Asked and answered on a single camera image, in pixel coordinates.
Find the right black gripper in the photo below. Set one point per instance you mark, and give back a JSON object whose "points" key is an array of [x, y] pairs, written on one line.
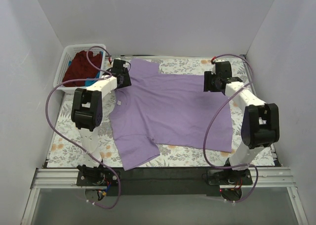
{"points": [[208, 82]]}

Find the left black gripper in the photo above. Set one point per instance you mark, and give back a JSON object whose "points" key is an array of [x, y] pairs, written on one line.
{"points": [[126, 79]]}

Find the purple t shirt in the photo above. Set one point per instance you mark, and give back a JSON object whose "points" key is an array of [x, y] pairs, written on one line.
{"points": [[167, 109]]}

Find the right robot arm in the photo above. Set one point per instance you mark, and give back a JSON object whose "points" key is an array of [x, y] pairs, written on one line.
{"points": [[260, 124]]}

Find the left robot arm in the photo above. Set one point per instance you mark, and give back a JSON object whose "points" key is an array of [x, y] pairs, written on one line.
{"points": [[87, 109]]}

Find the blue t shirt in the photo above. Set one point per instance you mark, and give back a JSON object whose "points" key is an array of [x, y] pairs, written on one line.
{"points": [[80, 83]]}

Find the dark red t shirt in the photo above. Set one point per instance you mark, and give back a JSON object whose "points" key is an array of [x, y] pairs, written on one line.
{"points": [[80, 68]]}

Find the white plastic laundry basket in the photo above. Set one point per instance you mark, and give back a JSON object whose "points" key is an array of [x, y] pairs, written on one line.
{"points": [[68, 55]]}

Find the floral patterned table mat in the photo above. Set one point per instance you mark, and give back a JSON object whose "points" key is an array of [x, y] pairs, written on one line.
{"points": [[63, 154]]}

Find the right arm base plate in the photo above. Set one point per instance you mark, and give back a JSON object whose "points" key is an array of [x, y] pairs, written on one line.
{"points": [[229, 177]]}

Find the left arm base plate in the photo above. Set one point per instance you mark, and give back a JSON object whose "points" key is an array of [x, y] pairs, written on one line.
{"points": [[96, 176]]}

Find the aluminium frame rail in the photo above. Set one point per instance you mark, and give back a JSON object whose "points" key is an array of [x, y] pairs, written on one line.
{"points": [[70, 177]]}

